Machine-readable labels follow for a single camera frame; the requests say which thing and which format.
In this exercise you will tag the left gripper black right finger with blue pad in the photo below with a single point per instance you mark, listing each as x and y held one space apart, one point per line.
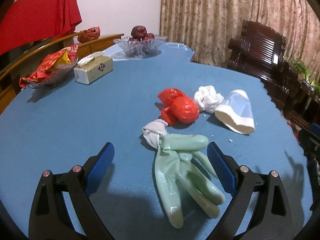
271 217

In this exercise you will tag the blue tablecloth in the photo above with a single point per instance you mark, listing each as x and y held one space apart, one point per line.
59 128

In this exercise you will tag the orange red bag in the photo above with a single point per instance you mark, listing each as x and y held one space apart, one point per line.
90 34

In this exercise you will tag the red cloth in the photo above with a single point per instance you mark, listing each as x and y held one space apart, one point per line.
32 20

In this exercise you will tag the crumpled white tissue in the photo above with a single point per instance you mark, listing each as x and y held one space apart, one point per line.
207 99

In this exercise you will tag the glass fruit bowl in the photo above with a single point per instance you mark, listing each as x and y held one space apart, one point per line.
137 48

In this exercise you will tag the green rubber glove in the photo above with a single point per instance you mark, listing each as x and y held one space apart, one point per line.
173 165

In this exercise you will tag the dark wooden side table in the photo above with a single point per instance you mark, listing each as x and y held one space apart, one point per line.
302 104

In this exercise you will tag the beige patterned curtain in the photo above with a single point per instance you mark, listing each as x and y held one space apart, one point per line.
206 26

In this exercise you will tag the white plastic cup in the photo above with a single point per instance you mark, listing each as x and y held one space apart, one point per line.
235 112

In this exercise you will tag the wooden bench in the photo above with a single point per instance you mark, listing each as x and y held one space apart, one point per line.
29 60

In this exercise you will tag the grey knotted cloth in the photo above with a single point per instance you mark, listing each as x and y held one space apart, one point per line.
153 130

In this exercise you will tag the green potted plant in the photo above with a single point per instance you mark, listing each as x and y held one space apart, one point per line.
306 74

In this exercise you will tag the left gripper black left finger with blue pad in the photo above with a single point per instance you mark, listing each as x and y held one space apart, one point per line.
49 218

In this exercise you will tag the glass snack dish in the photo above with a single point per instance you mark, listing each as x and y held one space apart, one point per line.
56 77

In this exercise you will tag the dark wooden armchair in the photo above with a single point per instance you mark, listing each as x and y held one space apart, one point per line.
259 53

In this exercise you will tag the red snack packets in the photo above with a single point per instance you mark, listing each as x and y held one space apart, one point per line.
50 63

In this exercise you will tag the dark red apples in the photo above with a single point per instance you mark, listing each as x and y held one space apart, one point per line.
139 33

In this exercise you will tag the red plastic bag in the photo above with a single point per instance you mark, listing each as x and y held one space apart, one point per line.
178 107

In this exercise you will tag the white tissue box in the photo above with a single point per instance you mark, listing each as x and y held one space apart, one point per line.
92 67

